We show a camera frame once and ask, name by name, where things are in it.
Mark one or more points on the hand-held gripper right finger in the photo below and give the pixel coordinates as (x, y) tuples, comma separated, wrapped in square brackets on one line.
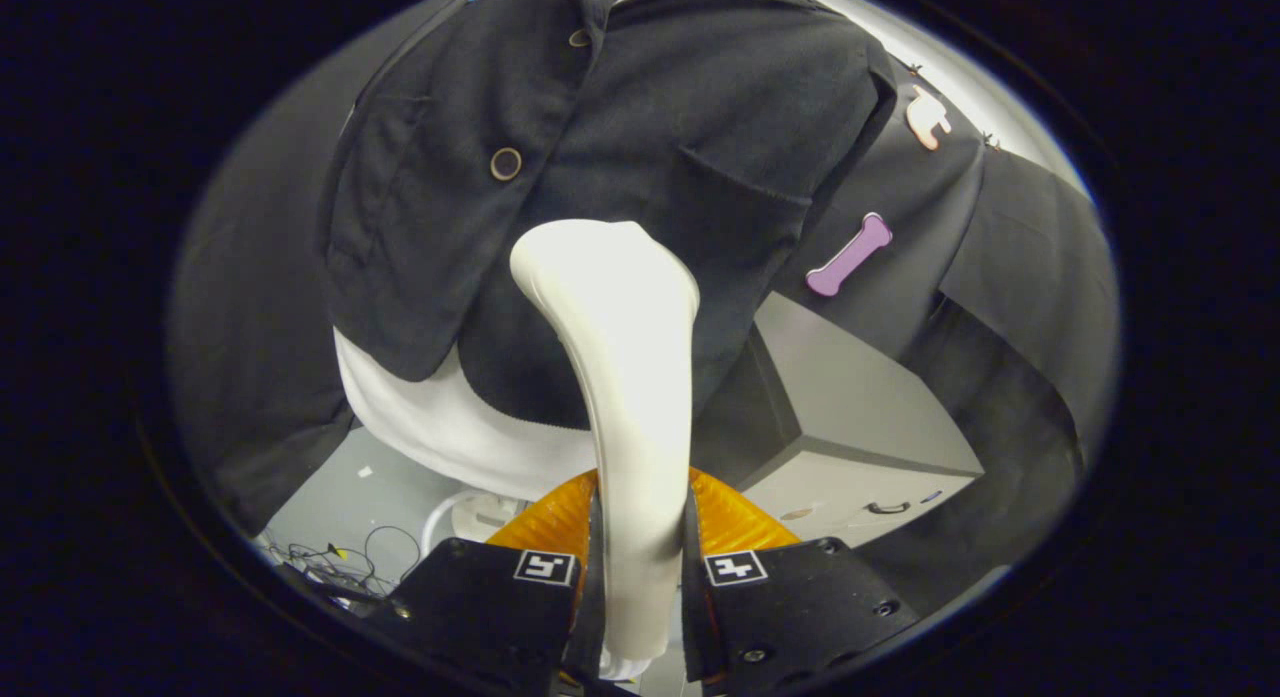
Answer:
[(800, 607)]

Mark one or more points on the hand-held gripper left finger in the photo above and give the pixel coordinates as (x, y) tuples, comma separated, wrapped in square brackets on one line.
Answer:
[(490, 617)]

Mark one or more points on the white shirt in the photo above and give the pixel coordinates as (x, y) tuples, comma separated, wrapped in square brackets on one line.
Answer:
[(430, 427)]

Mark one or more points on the white garment steamer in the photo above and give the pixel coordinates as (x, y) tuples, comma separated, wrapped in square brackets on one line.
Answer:
[(630, 377)]

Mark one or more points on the black jacket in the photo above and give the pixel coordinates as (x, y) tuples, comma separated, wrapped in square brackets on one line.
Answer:
[(680, 127)]

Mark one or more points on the white round base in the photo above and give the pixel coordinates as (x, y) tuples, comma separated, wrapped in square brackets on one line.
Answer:
[(480, 517)]

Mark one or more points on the grey cabinet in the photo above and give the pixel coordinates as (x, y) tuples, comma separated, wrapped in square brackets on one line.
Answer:
[(860, 407)]

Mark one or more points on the black backdrop cloth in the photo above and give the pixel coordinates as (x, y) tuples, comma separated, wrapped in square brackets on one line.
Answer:
[(1020, 257)]

